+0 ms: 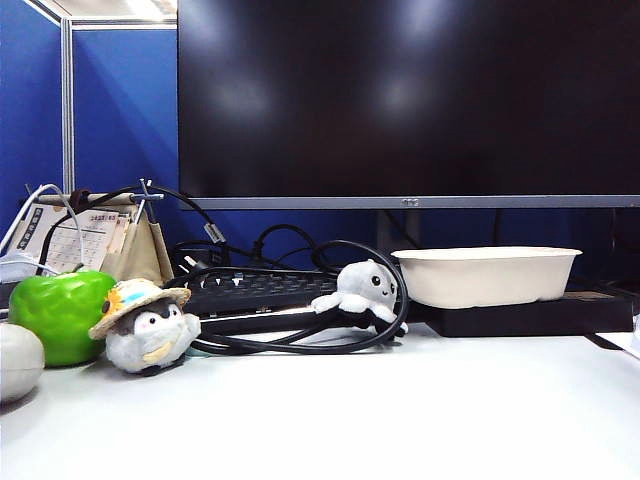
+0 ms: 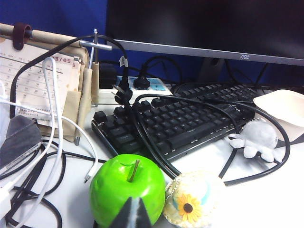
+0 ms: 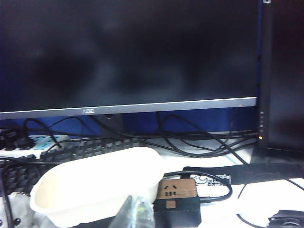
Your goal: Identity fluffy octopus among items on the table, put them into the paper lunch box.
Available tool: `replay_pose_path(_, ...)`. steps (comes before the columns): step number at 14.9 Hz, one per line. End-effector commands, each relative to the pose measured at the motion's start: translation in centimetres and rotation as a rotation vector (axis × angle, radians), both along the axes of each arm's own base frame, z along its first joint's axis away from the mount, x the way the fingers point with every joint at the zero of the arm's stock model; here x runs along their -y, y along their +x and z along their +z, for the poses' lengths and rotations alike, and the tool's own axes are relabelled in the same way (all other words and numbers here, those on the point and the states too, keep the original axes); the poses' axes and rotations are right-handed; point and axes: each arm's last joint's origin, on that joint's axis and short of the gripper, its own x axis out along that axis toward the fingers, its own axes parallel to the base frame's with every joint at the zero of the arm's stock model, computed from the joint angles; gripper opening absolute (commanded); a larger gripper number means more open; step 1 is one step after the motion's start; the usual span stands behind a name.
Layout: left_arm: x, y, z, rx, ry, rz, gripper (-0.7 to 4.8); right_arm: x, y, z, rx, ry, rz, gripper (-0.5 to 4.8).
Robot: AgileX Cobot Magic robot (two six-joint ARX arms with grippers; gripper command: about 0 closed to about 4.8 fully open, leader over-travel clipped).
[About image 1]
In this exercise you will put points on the black flat box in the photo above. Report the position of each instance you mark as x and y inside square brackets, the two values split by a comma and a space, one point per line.
[525, 320]

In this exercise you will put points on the grey fluffy octopus plush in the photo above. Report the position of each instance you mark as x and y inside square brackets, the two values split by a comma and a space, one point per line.
[367, 280]

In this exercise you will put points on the black keyboard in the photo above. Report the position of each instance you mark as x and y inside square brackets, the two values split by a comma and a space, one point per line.
[260, 290]

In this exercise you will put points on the beige canvas desk calendar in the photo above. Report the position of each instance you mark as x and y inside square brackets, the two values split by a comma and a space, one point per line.
[145, 250]

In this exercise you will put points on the white rounded pod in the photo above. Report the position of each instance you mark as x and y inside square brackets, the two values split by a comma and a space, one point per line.
[17, 360]

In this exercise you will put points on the black power plug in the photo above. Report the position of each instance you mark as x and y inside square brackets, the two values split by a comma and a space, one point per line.
[200, 264]

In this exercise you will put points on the green apple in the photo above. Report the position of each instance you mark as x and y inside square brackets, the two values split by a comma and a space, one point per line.
[55, 310]

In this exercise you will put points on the black computer monitor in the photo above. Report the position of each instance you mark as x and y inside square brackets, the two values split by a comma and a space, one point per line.
[400, 100]

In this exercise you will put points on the cream paper lunch box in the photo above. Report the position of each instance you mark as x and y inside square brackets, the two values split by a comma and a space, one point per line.
[480, 280]

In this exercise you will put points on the white plastic bag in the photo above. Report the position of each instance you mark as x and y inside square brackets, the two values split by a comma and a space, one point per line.
[12, 270]

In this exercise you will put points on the penguin plush with straw hat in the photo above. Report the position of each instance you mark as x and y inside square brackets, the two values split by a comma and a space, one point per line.
[145, 335]

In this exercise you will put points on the silver partition frame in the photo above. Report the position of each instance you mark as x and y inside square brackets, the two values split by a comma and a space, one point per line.
[67, 100]

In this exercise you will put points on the grey monitor stand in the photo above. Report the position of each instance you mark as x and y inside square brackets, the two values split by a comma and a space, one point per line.
[395, 230]

